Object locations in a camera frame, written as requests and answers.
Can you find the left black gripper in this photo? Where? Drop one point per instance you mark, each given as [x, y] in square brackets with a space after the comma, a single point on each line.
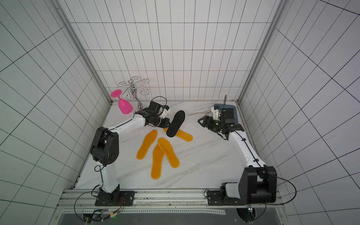
[166, 121]

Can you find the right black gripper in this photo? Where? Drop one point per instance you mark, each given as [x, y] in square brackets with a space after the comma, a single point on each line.
[209, 123]

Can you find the yellow insole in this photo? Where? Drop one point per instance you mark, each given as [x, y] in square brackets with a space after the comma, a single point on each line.
[147, 142]
[167, 149]
[157, 159]
[184, 136]

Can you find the black insole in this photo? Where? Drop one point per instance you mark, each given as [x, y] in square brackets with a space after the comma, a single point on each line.
[176, 123]

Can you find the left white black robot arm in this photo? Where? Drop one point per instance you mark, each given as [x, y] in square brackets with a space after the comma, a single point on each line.
[105, 147]

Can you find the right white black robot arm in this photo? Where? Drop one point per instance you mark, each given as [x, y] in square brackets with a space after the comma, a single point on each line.
[258, 182]

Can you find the blue storage box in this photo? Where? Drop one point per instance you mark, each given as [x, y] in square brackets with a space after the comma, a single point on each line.
[235, 114]

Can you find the pink plastic wine glass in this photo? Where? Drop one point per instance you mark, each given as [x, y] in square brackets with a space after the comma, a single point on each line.
[124, 106]

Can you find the yellow insole bottom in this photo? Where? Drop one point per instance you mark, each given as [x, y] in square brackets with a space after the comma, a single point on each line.
[157, 159]

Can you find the silver metal glass rack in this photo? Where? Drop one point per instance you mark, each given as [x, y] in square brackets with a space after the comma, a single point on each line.
[133, 86]

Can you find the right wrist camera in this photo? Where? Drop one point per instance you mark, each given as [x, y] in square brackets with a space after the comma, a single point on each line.
[216, 114]

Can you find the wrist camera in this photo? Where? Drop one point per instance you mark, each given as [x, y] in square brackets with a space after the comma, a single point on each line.
[165, 110]
[216, 114]

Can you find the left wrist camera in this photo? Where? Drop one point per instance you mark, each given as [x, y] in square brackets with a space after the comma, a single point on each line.
[165, 110]

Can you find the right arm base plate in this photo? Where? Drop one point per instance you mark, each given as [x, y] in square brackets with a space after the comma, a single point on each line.
[216, 198]

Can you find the aluminium mounting rail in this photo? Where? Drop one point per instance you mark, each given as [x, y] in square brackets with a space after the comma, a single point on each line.
[81, 202]

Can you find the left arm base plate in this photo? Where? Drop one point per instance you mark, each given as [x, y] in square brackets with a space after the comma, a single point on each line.
[118, 198]

